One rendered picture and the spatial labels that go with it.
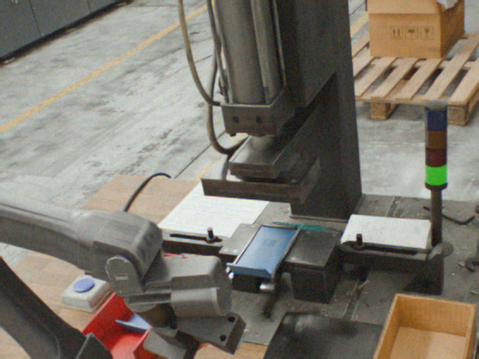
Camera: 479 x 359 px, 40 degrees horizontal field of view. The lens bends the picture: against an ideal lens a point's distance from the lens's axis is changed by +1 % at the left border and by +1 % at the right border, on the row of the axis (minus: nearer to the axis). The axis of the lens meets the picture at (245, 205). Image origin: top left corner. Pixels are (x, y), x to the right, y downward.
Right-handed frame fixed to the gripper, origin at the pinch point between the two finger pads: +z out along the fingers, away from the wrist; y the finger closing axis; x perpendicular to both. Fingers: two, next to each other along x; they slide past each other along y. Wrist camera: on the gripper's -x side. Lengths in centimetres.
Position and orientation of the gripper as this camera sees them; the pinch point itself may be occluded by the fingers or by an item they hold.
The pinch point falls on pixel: (202, 342)
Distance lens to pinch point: 98.1
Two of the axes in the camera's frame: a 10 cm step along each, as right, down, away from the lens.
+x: -8.6, -2.1, 4.6
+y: 4.0, -8.4, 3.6
